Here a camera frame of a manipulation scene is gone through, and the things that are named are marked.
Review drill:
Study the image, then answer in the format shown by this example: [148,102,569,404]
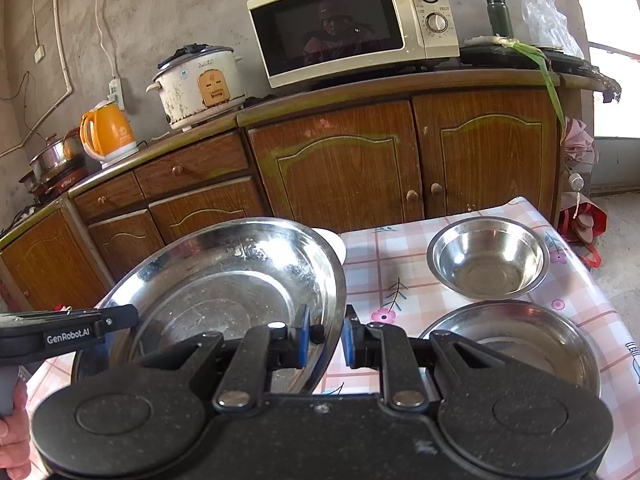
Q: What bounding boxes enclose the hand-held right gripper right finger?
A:
[342,304,504,410]

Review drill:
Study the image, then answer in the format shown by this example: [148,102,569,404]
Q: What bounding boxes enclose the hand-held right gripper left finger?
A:
[139,306,325,410]

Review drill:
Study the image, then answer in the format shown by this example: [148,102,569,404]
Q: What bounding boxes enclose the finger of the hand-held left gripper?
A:
[0,304,140,334]

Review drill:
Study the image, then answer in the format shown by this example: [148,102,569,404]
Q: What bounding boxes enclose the plain white ceramic bowl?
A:
[311,228,347,265]

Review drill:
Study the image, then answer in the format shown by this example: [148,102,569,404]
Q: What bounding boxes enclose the stainless steel plate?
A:
[417,301,601,403]
[71,216,347,396]

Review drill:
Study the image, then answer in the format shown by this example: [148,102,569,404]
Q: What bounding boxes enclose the stainless steel bowl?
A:
[426,216,550,299]

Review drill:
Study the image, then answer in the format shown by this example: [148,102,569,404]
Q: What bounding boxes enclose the person's left hand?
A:
[0,381,34,480]

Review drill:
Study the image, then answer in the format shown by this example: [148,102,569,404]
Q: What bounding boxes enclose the pink checked tablecloth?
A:
[20,196,640,480]

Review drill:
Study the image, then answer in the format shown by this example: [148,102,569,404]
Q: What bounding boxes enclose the brown wooden kitchen cabinet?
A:
[0,67,623,311]

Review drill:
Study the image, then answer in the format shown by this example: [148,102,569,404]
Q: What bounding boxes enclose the orange electric kettle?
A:
[80,100,140,170]

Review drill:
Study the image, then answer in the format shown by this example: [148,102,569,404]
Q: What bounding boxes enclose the white rice cooker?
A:
[146,45,246,131]

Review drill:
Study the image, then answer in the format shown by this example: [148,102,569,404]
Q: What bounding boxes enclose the red bag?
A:
[557,200,608,268]

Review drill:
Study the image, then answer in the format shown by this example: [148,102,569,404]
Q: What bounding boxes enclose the pink folded umbrella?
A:
[562,117,598,171]

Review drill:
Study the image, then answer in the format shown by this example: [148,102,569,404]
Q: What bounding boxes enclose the cream microwave oven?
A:
[247,0,460,90]

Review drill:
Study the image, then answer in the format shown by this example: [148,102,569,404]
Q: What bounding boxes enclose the black griddle pan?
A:
[459,42,601,73]

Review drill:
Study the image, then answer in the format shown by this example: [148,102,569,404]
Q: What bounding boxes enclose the green onion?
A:
[465,35,566,141]

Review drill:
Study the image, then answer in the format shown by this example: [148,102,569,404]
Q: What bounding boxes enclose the metal framed glass door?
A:
[567,0,640,196]

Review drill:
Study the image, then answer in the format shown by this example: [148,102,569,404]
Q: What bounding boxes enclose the clear plastic bag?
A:
[515,0,585,58]

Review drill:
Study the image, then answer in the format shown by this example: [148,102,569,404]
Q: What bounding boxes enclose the white power cable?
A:
[96,0,119,81]

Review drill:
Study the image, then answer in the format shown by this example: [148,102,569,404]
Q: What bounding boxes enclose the white wall pipe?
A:
[0,0,74,158]

